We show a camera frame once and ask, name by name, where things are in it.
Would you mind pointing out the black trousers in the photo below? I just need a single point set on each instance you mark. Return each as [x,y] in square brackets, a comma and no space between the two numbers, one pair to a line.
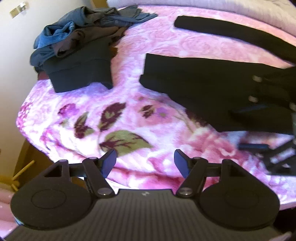
[229,95]

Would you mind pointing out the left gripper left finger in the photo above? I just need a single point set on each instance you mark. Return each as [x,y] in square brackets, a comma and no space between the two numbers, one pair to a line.
[63,193]

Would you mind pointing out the blue jeans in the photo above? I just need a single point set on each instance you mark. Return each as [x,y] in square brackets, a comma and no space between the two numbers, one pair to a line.
[43,44]

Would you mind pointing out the yellow wooden object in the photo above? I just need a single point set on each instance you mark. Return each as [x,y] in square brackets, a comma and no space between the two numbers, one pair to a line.
[13,181]

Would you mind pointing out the pink rose blanket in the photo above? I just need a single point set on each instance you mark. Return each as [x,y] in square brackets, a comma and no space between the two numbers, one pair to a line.
[143,126]

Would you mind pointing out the black folded garment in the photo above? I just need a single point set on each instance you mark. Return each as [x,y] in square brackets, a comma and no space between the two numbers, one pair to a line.
[88,65]

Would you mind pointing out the dark grey garment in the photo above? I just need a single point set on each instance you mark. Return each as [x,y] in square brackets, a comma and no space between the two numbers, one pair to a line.
[83,25]

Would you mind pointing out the lilac striped folded quilt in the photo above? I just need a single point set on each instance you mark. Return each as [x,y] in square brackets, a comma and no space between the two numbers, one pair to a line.
[280,14]

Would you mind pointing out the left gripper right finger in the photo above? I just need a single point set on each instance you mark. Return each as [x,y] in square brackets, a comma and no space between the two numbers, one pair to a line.
[226,194]

